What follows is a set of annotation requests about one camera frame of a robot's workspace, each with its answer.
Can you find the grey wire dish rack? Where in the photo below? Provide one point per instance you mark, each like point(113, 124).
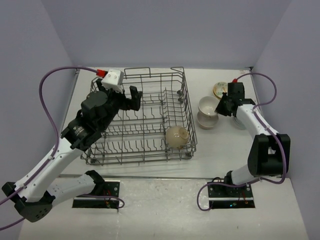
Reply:
point(140, 136)

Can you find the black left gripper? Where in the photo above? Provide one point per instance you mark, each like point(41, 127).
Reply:
point(134, 103)

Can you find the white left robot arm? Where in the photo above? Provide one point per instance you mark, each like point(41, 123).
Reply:
point(36, 194)

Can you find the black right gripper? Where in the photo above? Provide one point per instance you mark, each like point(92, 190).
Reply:
point(220, 110)

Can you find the yellow green patterned bowl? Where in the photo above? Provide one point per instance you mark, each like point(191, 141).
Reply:
point(218, 93)

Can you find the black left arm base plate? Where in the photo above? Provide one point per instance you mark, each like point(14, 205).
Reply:
point(105, 197)

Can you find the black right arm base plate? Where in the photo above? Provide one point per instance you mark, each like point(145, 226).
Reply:
point(222, 197)

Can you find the cream floral patterned bowl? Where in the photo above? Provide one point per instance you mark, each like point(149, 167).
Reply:
point(221, 86)

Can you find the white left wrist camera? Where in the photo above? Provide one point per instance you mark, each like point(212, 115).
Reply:
point(113, 80)

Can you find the beige bowl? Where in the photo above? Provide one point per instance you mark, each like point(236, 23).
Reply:
point(177, 136)
point(207, 106)
point(207, 122)

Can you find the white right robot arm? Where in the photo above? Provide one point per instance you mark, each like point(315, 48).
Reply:
point(269, 155)

